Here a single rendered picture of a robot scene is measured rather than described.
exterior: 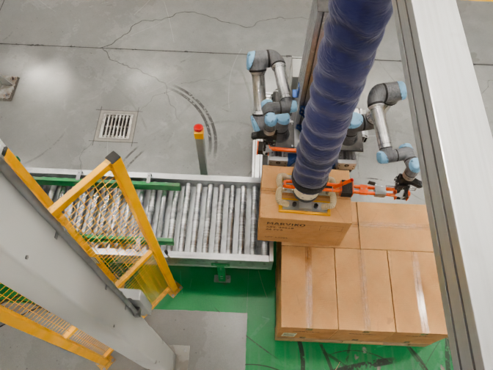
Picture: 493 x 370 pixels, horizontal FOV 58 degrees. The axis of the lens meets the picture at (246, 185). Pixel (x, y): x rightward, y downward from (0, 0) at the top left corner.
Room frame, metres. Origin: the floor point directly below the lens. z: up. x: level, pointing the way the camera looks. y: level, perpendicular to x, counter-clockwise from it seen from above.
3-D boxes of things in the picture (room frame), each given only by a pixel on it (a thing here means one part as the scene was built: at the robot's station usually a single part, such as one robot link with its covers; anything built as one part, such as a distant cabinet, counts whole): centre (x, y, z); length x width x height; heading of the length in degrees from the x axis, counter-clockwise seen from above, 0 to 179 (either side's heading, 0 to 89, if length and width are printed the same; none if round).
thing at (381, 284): (1.09, -0.88, 0.34); 1.20 x 1.00 x 0.40; 90
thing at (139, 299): (0.47, 0.54, 1.62); 0.20 x 0.05 x 0.30; 90
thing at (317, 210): (1.26, -0.39, 1.10); 0.34 x 0.10 x 0.05; 88
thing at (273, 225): (1.36, -0.40, 0.87); 0.60 x 0.40 x 0.40; 89
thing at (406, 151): (1.44, -0.93, 1.50); 0.11 x 0.11 x 0.08; 13
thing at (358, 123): (1.86, -0.72, 1.20); 0.13 x 0.12 x 0.14; 103
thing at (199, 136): (1.89, 0.37, 0.50); 0.07 x 0.07 x 1.00; 0
